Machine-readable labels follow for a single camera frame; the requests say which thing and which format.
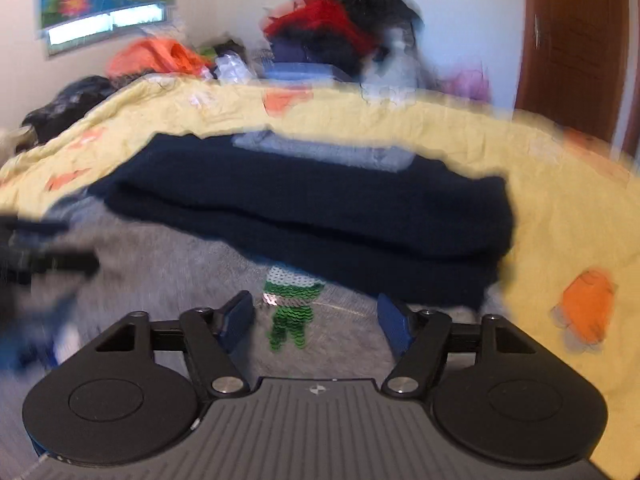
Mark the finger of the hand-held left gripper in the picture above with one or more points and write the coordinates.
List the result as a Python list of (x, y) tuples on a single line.
[(65, 263), (35, 225)]

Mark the navy folded garment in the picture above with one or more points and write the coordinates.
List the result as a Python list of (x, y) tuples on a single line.
[(320, 210)]

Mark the blue folded cloth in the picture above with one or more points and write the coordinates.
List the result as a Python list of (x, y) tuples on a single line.
[(305, 71)]

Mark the orange cloth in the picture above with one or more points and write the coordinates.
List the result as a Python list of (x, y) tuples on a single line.
[(155, 57)]

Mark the white crumpled bag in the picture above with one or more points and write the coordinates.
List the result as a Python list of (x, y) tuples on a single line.
[(234, 69)]

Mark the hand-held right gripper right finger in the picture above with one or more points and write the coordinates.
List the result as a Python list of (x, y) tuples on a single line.
[(393, 329)]

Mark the grey knit garment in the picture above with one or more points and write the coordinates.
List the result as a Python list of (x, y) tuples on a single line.
[(165, 270)]

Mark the red cloth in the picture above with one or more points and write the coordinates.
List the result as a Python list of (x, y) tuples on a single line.
[(320, 20)]

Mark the pink cloth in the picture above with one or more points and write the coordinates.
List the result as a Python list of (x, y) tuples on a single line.
[(467, 82)]

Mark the black cloth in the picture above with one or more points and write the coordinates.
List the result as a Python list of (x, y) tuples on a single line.
[(65, 105)]

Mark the pile of dark clothes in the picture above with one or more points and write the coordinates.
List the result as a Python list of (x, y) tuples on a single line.
[(360, 5)]

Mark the pale grey cloth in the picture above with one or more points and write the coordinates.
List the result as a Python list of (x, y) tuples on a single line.
[(395, 67)]

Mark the brown wooden door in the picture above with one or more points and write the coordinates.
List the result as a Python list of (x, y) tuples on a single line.
[(570, 45)]

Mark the light grey folded cloth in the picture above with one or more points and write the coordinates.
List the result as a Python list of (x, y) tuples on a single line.
[(325, 150)]

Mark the yellow carrot print blanket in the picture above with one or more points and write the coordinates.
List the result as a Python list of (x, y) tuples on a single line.
[(560, 220)]

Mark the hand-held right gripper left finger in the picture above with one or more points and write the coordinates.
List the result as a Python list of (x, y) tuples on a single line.
[(239, 321)]

